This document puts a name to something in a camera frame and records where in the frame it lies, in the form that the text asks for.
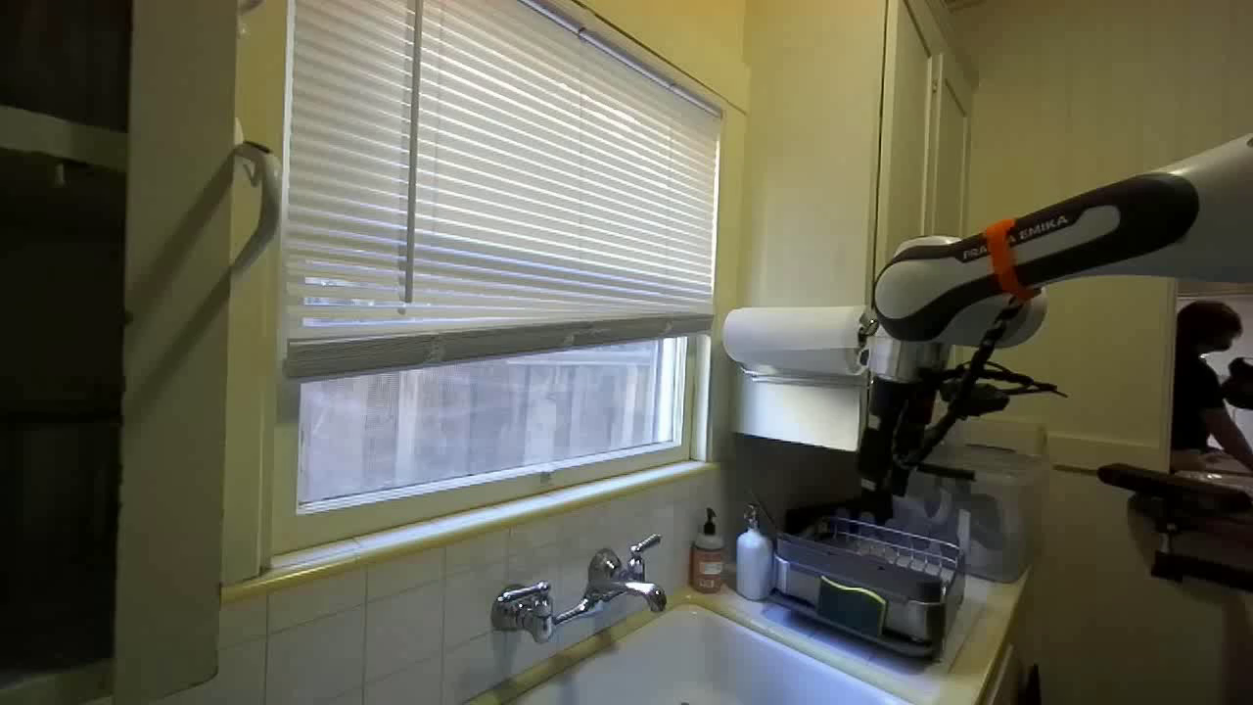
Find metal wire dish rack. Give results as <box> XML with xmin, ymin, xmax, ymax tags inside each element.
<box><xmin>773</xmin><ymin>506</ymin><xmax>970</xmax><ymax>661</ymax></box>

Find white window blinds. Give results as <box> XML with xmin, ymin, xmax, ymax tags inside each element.
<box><xmin>282</xmin><ymin>0</ymin><xmax>726</xmax><ymax>383</ymax></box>

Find cream tall cabinet door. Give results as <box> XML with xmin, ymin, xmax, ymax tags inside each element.
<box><xmin>872</xmin><ymin>0</ymin><xmax>977</xmax><ymax>265</ymax></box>

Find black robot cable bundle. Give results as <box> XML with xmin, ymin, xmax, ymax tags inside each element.
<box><xmin>914</xmin><ymin>305</ymin><xmax>1022</xmax><ymax>476</ymax></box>

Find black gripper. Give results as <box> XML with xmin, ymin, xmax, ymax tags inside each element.
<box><xmin>853</xmin><ymin>370</ymin><xmax>945</xmax><ymax>528</ymax></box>

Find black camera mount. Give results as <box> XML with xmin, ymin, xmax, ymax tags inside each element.
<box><xmin>1094</xmin><ymin>459</ymin><xmax>1253</xmax><ymax>593</ymax></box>

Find clear plastic container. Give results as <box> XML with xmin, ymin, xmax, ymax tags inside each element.
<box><xmin>914</xmin><ymin>442</ymin><xmax>1055</xmax><ymax>585</ymax></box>

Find chrome wall faucet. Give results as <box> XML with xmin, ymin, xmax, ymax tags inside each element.
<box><xmin>491</xmin><ymin>528</ymin><xmax>672</xmax><ymax>647</ymax></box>

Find person in dark shirt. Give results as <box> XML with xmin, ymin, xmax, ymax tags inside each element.
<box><xmin>1167</xmin><ymin>297</ymin><xmax>1253</xmax><ymax>476</ymax></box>

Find orange strap near wrist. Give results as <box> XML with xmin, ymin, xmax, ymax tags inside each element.
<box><xmin>979</xmin><ymin>216</ymin><xmax>1034</xmax><ymax>305</ymax></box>

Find cream framed window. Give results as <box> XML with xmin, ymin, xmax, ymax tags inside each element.
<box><xmin>268</xmin><ymin>0</ymin><xmax>738</xmax><ymax>562</ymax></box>

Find soap bottle with black pump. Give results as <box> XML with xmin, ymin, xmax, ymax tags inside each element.
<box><xmin>685</xmin><ymin>506</ymin><xmax>727</xmax><ymax>598</ymax></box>

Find white ceramic sink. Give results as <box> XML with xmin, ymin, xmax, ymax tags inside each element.
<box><xmin>503</xmin><ymin>598</ymin><xmax>915</xmax><ymax>705</ymax></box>

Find yellow green sponge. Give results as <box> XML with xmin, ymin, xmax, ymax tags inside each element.
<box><xmin>815</xmin><ymin>571</ymin><xmax>894</xmax><ymax>643</ymax></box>

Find open wall cabinet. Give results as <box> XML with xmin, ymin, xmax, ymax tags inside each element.
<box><xmin>0</xmin><ymin>0</ymin><xmax>238</xmax><ymax>705</ymax></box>

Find white paper towel roll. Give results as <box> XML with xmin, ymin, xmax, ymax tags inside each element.
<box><xmin>722</xmin><ymin>302</ymin><xmax>877</xmax><ymax>383</ymax></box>

